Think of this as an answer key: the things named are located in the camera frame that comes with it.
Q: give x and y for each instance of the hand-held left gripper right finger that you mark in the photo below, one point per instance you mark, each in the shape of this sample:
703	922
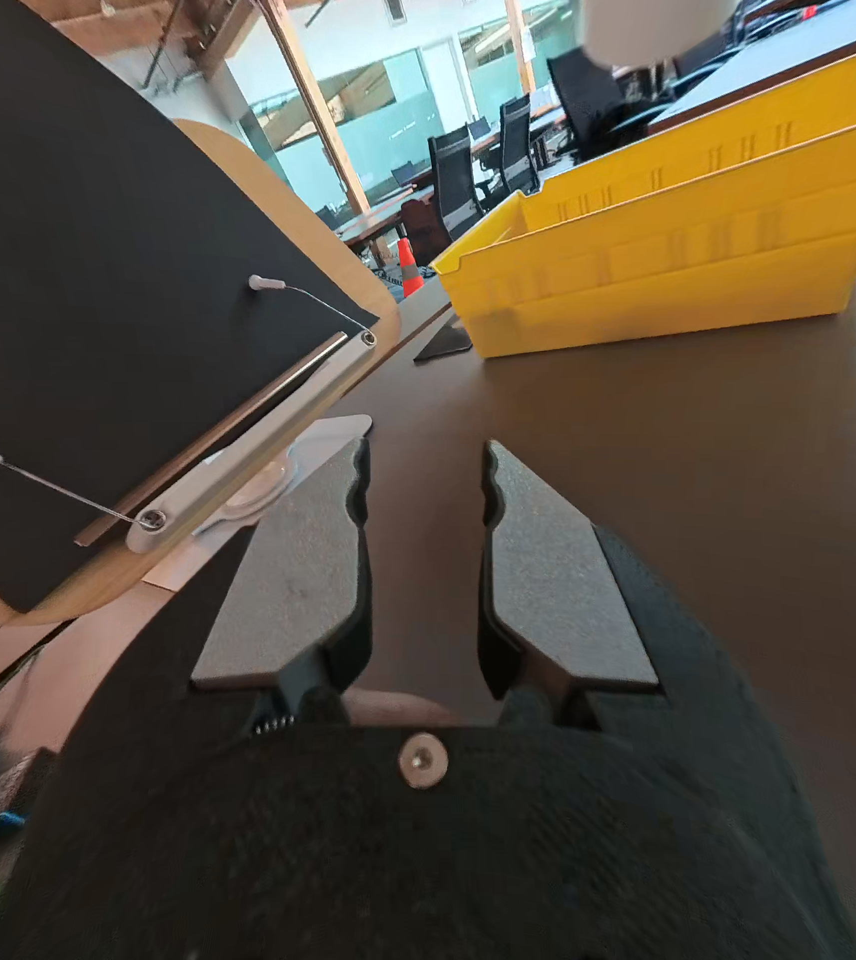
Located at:
555	592

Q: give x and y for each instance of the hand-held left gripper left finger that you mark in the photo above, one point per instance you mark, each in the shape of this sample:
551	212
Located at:
285	592

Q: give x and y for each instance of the yellow plastic bin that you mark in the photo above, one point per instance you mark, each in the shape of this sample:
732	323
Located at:
660	300

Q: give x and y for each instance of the dark printed mouse pad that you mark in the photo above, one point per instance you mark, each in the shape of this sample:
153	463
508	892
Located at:
443	345

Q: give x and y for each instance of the orange traffic cone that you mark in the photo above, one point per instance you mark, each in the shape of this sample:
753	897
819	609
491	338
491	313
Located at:
410	274

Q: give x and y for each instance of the wooden book stand white base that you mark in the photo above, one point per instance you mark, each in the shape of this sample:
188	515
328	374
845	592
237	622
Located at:
98	262

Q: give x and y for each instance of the black office chair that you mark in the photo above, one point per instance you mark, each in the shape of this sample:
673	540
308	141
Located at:
450	172
518	142
585	97

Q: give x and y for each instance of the grey office table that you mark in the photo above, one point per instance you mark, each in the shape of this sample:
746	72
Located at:
810	37

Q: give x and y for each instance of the wooden post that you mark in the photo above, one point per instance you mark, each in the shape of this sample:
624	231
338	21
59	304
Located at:
315	97

